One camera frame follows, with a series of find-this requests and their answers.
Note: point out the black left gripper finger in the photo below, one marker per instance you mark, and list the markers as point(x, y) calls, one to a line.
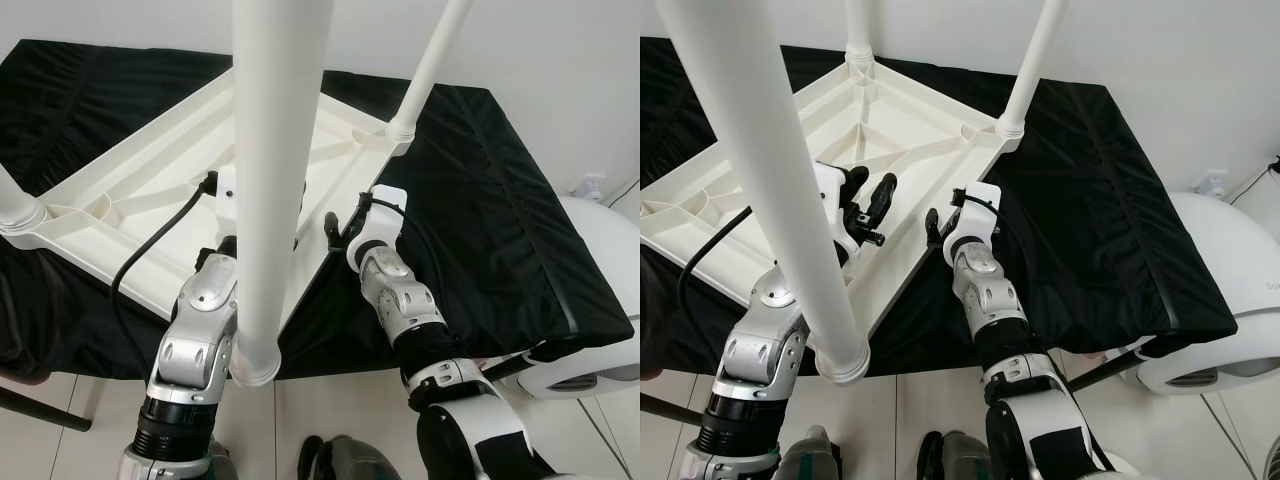
point(858, 180)
point(884, 200)

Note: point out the grey robot leg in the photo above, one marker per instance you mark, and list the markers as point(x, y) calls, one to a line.
point(355, 462)
point(958, 460)
point(810, 458)
point(220, 465)

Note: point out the white plastic children table top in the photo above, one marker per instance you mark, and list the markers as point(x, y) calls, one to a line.
point(130, 180)
point(930, 130)

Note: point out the black metal table leg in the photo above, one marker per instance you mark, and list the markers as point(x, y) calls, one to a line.
point(45, 410)
point(668, 408)
point(1110, 368)
point(512, 368)

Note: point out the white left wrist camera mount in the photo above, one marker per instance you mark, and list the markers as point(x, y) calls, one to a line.
point(225, 195)
point(830, 210)

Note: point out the grey robot right leg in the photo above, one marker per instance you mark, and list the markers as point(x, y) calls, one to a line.
point(958, 460)
point(355, 462)

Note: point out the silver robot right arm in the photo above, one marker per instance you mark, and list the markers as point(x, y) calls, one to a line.
point(990, 295)
point(400, 300)

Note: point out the black tablecloth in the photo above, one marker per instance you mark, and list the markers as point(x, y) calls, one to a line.
point(480, 220)
point(1100, 220)

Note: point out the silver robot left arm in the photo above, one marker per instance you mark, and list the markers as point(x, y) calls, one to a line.
point(750, 350)
point(195, 330)

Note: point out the white plastic table leg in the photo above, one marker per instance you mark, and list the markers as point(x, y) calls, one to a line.
point(430, 60)
point(760, 150)
point(280, 150)
point(860, 30)
point(1032, 60)
point(15, 205)

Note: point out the pink cloth piece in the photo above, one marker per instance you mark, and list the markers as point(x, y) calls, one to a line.
point(20, 378)

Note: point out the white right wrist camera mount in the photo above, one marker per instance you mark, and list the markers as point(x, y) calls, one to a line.
point(385, 205)
point(982, 200)

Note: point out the grey robot left leg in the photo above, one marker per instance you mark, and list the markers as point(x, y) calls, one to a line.
point(220, 465)
point(810, 458)

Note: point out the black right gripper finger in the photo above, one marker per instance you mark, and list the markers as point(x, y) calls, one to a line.
point(934, 226)
point(335, 230)
point(963, 198)
point(366, 203)

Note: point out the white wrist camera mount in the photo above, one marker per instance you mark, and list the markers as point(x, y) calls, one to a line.
point(385, 205)
point(225, 195)
point(982, 200)
point(830, 210)

